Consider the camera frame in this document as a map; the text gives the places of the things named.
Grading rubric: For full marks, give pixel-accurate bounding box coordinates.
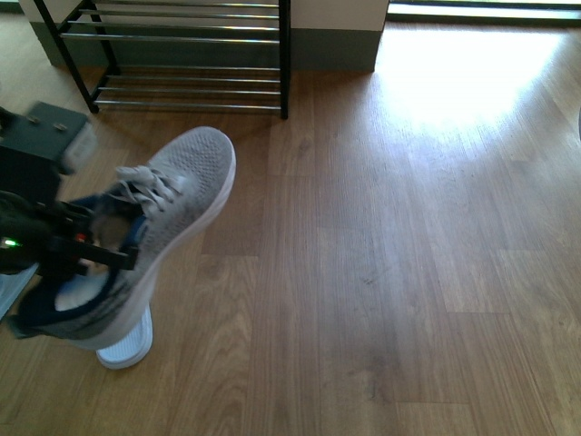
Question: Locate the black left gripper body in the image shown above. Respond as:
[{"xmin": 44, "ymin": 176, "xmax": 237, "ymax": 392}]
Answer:
[{"xmin": 1, "ymin": 102, "xmax": 138, "ymax": 277}]

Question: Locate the light blue slipper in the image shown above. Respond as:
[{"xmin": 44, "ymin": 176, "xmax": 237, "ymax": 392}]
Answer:
[{"xmin": 96, "ymin": 307, "xmax": 153, "ymax": 370}]

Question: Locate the black metal shoe rack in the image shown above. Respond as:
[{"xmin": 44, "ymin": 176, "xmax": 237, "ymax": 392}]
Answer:
[{"xmin": 34, "ymin": 1, "xmax": 291, "ymax": 119}]

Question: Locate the grey knit sneaker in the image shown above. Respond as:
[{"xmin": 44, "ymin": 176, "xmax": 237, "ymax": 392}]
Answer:
[{"xmin": 6, "ymin": 126, "xmax": 236, "ymax": 350}]

